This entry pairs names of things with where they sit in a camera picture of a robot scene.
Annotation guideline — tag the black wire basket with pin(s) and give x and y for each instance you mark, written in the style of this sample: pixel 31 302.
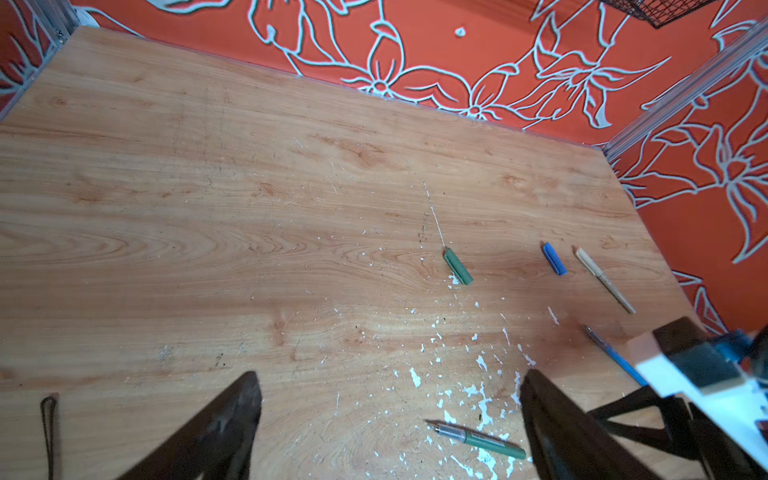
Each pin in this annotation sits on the black wire basket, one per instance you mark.
pixel 657 13

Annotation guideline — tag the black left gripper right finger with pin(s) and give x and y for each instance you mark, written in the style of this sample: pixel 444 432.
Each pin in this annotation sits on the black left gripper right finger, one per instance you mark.
pixel 565 442

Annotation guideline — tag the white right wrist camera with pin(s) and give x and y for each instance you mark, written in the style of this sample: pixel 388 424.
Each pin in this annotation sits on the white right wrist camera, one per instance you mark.
pixel 724 376

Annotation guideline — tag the blue pen cap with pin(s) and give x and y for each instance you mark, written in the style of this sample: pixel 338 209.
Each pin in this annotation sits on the blue pen cap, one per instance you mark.
pixel 553 259

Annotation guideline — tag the green pen cap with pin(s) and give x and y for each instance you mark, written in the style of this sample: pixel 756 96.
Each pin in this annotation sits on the green pen cap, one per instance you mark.
pixel 457 267

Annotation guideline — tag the beige pen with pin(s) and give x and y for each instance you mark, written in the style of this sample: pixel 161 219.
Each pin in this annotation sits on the beige pen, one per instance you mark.
pixel 615 292

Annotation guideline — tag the blue pen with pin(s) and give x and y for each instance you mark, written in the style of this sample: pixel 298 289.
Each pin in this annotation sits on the blue pen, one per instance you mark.
pixel 614 356

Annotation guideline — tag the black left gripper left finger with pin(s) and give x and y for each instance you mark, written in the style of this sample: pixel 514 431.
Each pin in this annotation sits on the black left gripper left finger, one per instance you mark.
pixel 215 444

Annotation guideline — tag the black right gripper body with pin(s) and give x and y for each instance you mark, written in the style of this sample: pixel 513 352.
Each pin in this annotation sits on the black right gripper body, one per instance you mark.
pixel 690 434

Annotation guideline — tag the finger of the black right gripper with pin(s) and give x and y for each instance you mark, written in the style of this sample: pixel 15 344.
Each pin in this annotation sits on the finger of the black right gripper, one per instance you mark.
pixel 642 398
pixel 645 435

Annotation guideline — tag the green pen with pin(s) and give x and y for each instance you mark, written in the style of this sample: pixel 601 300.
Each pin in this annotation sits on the green pen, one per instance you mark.
pixel 477 439

